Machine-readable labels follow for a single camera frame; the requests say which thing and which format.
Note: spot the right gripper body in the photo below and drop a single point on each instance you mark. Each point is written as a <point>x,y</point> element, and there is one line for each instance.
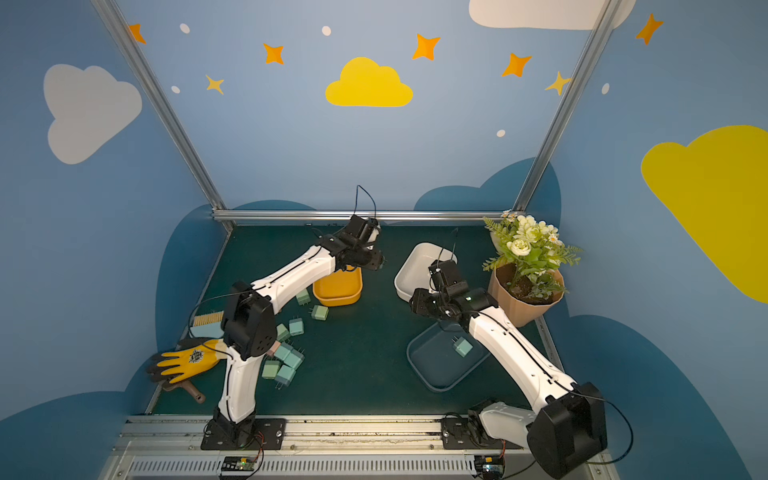
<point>424,301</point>

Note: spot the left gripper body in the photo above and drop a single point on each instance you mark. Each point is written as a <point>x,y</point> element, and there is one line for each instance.
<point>368,258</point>

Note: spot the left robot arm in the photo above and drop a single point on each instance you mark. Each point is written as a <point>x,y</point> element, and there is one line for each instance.
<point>250,329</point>

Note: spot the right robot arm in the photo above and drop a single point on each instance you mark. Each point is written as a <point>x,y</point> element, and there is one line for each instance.
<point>567,424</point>

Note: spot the white storage box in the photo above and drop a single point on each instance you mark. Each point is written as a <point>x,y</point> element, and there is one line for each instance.
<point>414,272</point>

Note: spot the yellow storage box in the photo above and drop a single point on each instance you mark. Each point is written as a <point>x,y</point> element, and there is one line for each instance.
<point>341,288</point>

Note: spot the clear blue storage box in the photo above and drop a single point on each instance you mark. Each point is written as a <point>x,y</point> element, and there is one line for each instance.
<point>433,359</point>

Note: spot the potted artificial plant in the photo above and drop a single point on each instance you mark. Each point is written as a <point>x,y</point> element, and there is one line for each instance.
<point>525,271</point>

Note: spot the green plug middle pile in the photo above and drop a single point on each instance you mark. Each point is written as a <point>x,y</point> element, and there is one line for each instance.
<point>283,333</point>

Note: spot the blue plug right pile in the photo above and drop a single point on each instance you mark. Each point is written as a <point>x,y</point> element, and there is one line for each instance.
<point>294,359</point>

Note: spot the blue plug pile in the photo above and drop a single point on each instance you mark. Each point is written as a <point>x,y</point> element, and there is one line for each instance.
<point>294,359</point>
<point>283,353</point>

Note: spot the blue plug centre pile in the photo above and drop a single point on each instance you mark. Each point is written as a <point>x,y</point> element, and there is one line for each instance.
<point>283,353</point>

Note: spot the blue plug bottom middle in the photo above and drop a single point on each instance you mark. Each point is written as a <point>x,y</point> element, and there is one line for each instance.
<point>284,376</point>

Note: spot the yellow work glove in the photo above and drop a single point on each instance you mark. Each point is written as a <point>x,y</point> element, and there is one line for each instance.
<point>196,356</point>

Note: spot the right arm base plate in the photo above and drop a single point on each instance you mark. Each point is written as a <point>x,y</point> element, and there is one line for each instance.
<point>462,433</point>

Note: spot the aluminium frame rail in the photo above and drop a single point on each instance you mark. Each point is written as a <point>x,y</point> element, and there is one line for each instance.
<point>342,215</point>

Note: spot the brush with blue handle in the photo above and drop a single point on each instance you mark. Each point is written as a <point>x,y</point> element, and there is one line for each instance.
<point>207,325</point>

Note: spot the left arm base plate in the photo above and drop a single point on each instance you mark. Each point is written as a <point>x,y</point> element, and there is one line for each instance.
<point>251,434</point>

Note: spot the wooden handle tool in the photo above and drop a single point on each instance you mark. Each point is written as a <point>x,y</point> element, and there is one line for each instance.
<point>186,386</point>

